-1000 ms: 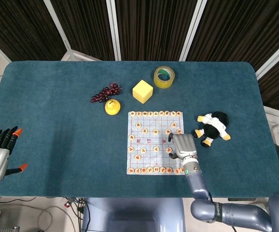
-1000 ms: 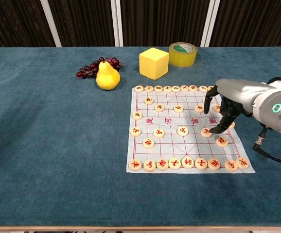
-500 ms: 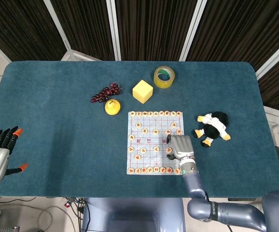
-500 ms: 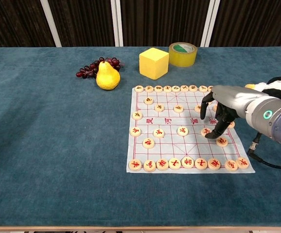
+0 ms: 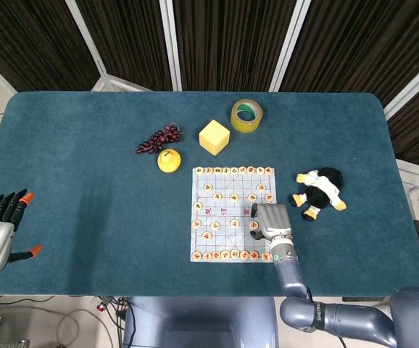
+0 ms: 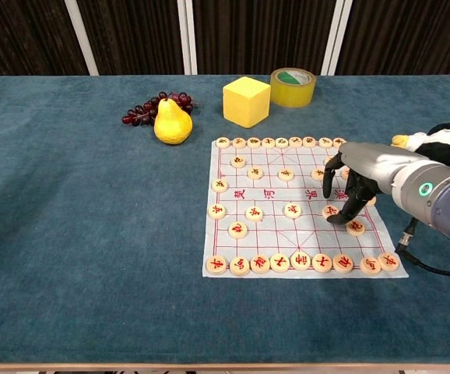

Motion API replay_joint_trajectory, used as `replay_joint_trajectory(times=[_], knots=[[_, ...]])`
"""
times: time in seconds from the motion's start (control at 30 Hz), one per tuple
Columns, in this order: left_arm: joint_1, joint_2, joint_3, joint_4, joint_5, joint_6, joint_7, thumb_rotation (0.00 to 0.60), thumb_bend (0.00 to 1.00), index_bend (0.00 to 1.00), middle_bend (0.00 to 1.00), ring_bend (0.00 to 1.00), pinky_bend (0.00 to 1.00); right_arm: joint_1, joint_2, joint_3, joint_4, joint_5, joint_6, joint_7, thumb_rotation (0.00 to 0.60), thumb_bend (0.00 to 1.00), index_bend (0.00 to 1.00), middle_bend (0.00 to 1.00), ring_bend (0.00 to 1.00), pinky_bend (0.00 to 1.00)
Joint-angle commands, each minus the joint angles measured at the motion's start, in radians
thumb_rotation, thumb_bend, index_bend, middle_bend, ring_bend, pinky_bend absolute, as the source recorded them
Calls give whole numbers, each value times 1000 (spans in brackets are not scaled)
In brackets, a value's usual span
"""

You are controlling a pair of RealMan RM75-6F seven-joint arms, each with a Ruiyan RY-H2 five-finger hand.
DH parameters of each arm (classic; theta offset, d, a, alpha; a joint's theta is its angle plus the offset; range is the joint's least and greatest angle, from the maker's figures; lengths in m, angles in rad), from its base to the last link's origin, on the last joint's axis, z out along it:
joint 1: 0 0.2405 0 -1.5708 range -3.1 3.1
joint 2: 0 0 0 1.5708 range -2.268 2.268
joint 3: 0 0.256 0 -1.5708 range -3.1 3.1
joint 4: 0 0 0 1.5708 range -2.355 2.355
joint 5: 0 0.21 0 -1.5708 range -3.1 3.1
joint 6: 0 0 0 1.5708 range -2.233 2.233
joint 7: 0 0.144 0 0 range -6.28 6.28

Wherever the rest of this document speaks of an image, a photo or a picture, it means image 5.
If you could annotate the blue-grey robot torso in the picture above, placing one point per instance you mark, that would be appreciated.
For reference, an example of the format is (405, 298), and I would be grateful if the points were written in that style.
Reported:
(195, 319)

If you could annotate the dark-lettered cannon xiangqi piece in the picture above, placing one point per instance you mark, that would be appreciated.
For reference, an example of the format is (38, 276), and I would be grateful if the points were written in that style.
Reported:
(261, 187)
(207, 187)

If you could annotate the dark-lettered chariot xiangqi piece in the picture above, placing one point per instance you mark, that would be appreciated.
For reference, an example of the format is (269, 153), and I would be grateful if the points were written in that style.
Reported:
(268, 170)
(198, 169)

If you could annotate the dark-lettered elephant xiangqi piece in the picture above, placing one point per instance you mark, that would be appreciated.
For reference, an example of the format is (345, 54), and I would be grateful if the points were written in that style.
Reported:
(251, 169)
(217, 170)

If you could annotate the red-lettered general xiangqi piece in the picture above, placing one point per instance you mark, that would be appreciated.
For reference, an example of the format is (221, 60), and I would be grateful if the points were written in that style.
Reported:
(235, 253)

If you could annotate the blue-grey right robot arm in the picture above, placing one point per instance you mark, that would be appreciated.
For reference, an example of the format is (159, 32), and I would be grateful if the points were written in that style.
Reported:
(293, 275)

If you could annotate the red-lettered chariot xiangqi piece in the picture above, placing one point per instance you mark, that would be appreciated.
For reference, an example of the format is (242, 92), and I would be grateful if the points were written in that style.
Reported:
(196, 256)

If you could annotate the red-lettered cannon xiangqi piece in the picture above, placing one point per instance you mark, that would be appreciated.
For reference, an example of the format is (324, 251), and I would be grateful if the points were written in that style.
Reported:
(207, 235)

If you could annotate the red-lettered elephant xiangqi piece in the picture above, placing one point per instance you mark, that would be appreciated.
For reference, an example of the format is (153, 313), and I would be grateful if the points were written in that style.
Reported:
(216, 255)
(254, 255)

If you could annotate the white partition base foot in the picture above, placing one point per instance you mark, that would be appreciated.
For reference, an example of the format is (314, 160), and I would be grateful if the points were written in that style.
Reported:
(122, 83)

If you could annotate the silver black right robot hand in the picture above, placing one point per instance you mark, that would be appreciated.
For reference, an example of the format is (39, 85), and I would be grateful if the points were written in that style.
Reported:
(274, 221)

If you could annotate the dark-lettered advisor xiangqi piece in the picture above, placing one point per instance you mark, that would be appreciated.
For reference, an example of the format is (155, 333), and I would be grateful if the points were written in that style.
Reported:
(226, 170)
(243, 169)

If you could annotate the red-lettered advisor xiangqi piece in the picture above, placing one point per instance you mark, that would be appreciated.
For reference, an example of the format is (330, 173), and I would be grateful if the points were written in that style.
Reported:
(225, 254)
(244, 254)

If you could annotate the clear packing tape roll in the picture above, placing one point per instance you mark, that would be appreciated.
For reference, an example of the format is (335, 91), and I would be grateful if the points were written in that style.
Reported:
(245, 125)

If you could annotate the dark red grape bunch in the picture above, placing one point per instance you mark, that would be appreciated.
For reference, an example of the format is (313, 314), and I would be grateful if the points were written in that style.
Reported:
(155, 141)

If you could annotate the teal velvet table cover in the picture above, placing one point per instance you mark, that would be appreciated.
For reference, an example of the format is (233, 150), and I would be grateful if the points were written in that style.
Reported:
(86, 217)

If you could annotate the dark-lettered horse xiangqi piece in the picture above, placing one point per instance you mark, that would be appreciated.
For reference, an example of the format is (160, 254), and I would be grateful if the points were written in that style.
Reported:
(260, 170)
(208, 169)

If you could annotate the black white penguin plush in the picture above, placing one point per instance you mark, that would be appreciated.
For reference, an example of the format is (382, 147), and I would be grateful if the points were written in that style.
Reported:
(322, 195)

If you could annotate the yellow foam cube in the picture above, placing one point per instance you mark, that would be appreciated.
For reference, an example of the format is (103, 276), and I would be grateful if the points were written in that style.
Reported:
(215, 139)

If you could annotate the red-lettered horse xiangqi piece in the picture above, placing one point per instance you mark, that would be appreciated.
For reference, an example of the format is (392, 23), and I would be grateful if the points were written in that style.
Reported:
(206, 256)
(266, 256)

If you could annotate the white xiangqi board sheet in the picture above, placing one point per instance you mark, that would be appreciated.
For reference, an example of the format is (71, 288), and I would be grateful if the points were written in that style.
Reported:
(231, 237)

